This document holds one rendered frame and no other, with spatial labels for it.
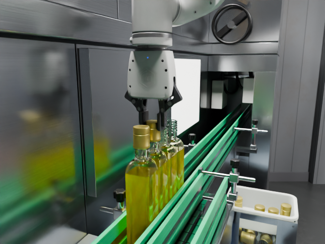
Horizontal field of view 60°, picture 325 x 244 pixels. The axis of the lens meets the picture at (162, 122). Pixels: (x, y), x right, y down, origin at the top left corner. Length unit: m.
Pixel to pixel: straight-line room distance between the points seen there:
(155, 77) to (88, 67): 0.15
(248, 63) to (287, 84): 2.01
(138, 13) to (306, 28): 3.22
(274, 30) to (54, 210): 1.38
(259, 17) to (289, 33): 1.98
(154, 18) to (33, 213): 0.44
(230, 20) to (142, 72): 1.10
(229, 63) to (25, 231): 1.36
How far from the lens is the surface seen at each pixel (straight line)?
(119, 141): 0.74
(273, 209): 1.04
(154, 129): 0.62
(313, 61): 3.75
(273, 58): 1.65
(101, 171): 0.70
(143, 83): 0.60
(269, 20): 1.67
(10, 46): 0.53
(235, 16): 1.68
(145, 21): 0.58
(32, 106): 0.56
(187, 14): 0.67
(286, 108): 3.67
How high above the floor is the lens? 1.46
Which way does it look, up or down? 12 degrees down
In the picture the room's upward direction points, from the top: straight up
